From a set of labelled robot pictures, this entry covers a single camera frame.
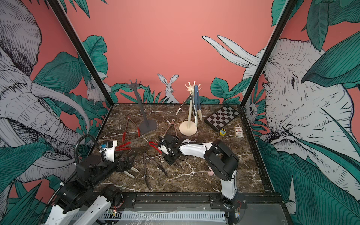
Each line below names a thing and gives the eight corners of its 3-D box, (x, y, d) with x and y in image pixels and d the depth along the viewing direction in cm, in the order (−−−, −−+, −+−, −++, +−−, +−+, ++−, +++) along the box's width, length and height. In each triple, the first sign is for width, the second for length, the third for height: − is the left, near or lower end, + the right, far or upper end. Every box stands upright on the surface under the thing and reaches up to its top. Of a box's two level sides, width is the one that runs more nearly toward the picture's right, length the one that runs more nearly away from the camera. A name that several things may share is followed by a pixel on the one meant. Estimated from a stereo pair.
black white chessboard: (216, 132, 105) (217, 130, 103) (204, 121, 112) (205, 119, 110) (238, 115, 116) (239, 113, 114) (226, 106, 123) (227, 104, 121)
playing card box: (235, 138, 103) (236, 136, 101) (232, 128, 108) (233, 126, 107) (244, 138, 103) (245, 136, 101) (241, 128, 108) (241, 126, 107)
